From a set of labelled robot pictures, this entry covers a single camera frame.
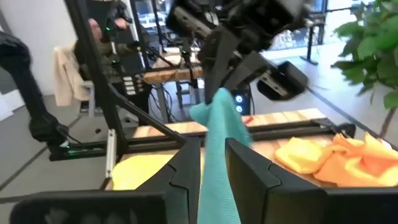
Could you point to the teal microfiber towel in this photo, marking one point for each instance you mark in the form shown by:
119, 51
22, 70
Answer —
217, 124

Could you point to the green leafy potted plant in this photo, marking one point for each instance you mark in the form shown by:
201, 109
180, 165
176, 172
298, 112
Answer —
373, 46

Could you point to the white chair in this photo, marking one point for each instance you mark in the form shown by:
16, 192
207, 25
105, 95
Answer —
88, 93

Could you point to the beige coat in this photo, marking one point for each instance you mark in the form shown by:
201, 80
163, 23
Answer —
66, 77

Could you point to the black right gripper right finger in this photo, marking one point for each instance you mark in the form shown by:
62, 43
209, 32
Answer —
267, 193

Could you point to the yellow microfiber towel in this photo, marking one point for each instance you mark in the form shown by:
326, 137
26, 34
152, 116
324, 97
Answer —
136, 171
301, 155

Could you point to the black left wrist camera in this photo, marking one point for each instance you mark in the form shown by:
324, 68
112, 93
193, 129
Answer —
283, 81

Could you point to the wooden workbench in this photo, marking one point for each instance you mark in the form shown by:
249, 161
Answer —
168, 74

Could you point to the black computer blue lights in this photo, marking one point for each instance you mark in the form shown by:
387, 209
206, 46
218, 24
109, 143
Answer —
240, 102

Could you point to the orange microfiber towel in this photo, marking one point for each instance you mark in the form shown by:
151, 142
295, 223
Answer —
367, 161

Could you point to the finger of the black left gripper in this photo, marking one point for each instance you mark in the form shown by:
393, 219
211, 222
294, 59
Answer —
217, 62
248, 68

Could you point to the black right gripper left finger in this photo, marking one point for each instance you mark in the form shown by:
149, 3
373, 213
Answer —
174, 186

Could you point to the black box white buttons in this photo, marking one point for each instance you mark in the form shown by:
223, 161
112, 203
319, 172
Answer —
129, 85

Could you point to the white metal bracket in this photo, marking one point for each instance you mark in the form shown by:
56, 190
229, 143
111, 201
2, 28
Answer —
110, 152

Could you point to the black floor stand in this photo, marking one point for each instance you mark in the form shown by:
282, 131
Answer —
309, 43

